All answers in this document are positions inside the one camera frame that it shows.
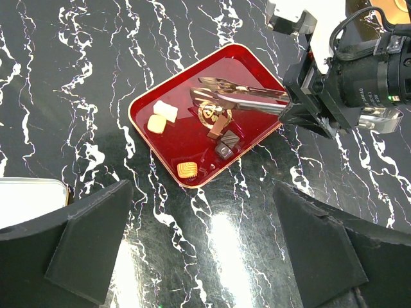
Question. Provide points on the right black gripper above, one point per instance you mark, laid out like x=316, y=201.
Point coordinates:
x=374, y=73

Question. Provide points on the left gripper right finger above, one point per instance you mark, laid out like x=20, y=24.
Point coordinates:
x=339, y=259

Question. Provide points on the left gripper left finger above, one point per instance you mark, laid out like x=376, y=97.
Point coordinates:
x=65, y=258

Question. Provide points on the brown bar chocolate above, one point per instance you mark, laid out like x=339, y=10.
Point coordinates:
x=217, y=128

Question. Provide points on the white square chocolate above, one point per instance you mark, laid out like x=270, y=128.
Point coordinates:
x=168, y=111

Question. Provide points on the gold chocolate box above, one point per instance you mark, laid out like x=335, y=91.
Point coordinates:
x=396, y=11

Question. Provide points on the orange swirl chocolate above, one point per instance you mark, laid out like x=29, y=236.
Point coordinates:
x=187, y=169

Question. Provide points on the dark striped chocolate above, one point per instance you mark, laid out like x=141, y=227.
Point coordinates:
x=230, y=139

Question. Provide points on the dark square chocolate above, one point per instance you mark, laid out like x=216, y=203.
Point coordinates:
x=223, y=151

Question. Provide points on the caramel square chocolate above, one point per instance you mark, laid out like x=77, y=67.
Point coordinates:
x=156, y=124

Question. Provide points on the red rectangular tray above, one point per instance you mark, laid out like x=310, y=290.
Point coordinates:
x=186, y=139

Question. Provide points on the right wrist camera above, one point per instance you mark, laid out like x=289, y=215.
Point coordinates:
x=317, y=18

